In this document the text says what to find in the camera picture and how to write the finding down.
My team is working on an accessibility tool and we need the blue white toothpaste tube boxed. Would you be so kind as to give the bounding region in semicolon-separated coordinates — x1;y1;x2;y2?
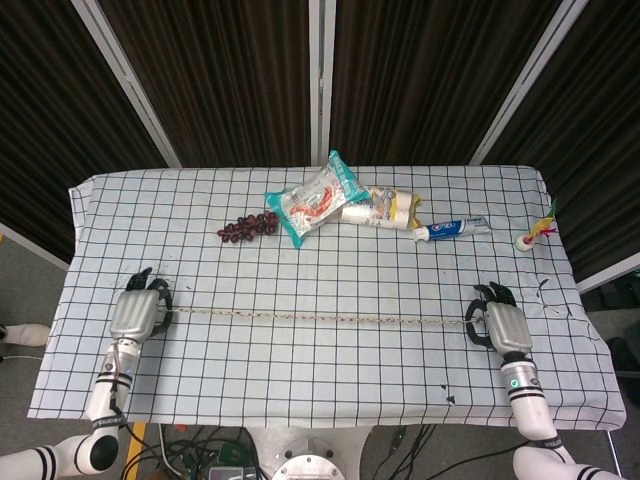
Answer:
411;215;491;244

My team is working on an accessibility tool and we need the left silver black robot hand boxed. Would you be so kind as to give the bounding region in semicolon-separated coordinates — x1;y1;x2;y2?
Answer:
108;266;177;344

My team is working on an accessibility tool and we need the white shoe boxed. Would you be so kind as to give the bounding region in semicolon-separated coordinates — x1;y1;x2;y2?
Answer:
0;322;52;347

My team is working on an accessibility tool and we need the green circuit board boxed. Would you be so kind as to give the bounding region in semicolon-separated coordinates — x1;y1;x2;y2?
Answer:
216;441;252;464

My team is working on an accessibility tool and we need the white robot torso base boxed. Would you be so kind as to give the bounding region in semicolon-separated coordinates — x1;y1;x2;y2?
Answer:
244;426;374;480

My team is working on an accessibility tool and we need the colourful feather shuttlecock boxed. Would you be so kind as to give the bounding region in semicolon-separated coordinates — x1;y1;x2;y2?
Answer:
514;196;561;252

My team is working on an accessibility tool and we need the dark red grape bunch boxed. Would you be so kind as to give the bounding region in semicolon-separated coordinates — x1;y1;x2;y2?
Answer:
216;209;281;246

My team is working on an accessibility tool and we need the teal snack packet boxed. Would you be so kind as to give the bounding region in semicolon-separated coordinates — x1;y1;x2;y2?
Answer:
263;148;372;250

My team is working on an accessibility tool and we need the white partition frame post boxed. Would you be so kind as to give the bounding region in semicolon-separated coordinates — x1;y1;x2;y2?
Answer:
307;0;338;167
69;0;184;169
469;0;592;167

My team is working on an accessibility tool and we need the black cable tangle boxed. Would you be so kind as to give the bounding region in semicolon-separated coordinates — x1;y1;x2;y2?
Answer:
122;423;262;480

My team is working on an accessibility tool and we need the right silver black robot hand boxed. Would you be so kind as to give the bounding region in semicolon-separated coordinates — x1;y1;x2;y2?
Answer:
464;280;535;362

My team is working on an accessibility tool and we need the beige braided rope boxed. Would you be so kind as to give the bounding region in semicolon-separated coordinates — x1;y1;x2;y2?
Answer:
166;306;484;329

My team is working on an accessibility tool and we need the white black checked tablecloth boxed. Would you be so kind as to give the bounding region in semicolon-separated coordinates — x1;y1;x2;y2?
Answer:
26;164;628;432

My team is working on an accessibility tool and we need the black cable bundle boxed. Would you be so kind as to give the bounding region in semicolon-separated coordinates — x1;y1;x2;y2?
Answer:
378;424;442;480

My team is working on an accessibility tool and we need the white partition base rail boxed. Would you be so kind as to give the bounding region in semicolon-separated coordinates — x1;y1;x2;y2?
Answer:
576;264;640;294
0;221;69;272

